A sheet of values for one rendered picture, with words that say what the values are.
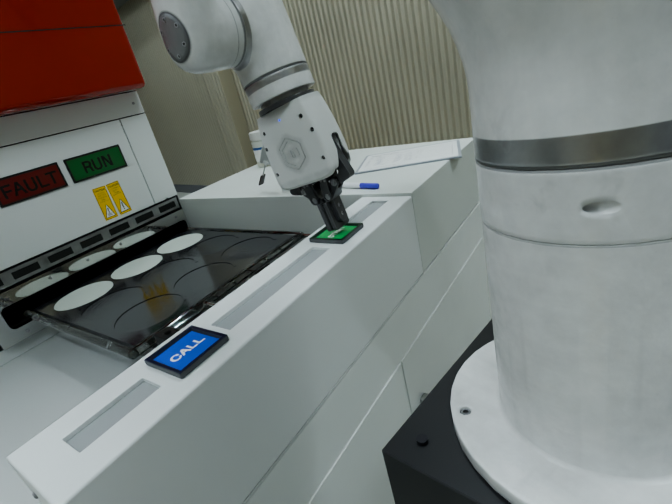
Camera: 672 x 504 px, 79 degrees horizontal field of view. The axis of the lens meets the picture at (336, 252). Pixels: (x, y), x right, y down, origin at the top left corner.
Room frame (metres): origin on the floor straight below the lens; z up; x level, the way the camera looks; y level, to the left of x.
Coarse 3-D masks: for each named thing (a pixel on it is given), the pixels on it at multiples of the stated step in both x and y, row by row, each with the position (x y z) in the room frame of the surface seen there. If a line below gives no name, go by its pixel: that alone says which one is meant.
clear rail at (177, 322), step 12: (288, 240) 0.70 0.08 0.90; (276, 252) 0.67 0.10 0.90; (252, 264) 0.63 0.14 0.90; (264, 264) 0.64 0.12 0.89; (240, 276) 0.60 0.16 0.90; (228, 288) 0.58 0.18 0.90; (204, 300) 0.54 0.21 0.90; (216, 300) 0.56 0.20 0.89; (192, 312) 0.52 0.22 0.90; (168, 324) 0.50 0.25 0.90; (180, 324) 0.50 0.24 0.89; (132, 348) 0.46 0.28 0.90; (144, 348) 0.46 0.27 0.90
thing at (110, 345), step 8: (24, 312) 0.67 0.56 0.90; (32, 312) 0.66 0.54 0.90; (40, 320) 0.63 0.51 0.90; (48, 320) 0.61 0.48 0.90; (56, 320) 0.60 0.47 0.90; (56, 328) 0.58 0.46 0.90; (64, 328) 0.57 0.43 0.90; (72, 328) 0.56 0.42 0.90; (80, 336) 0.53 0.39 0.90; (88, 336) 0.52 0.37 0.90; (96, 336) 0.51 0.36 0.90; (96, 344) 0.50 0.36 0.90; (104, 344) 0.49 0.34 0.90; (112, 344) 0.48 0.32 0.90; (120, 344) 0.47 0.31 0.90; (120, 352) 0.46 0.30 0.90
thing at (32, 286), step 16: (160, 224) 0.94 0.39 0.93; (112, 240) 0.86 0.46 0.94; (128, 240) 0.87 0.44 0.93; (80, 256) 0.80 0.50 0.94; (96, 256) 0.82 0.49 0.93; (48, 272) 0.75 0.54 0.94; (64, 272) 0.77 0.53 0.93; (16, 288) 0.70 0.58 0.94; (32, 288) 0.72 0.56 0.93; (0, 304) 0.68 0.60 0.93; (0, 320) 0.67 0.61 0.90; (32, 320) 0.70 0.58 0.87; (0, 336) 0.66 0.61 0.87; (16, 336) 0.67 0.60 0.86
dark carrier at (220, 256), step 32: (192, 256) 0.76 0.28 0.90; (224, 256) 0.71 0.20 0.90; (256, 256) 0.67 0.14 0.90; (128, 288) 0.67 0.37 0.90; (160, 288) 0.63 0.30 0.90; (192, 288) 0.60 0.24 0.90; (64, 320) 0.60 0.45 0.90; (96, 320) 0.57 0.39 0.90; (128, 320) 0.55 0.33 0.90; (160, 320) 0.52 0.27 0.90
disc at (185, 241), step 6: (192, 234) 0.90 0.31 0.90; (198, 234) 0.89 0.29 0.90; (174, 240) 0.89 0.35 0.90; (180, 240) 0.88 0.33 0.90; (186, 240) 0.87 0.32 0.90; (192, 240) 0.86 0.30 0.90; (198, 240) 0.85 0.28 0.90; (162, 246) 0.87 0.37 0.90; (168, 246) 0.86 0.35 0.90; (174, 246) 0.84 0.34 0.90; (180, 246) 0.83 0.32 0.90; (186, 246) 0.82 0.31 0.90; (162, 252) 0.82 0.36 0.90; (168, 252) 0.81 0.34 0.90
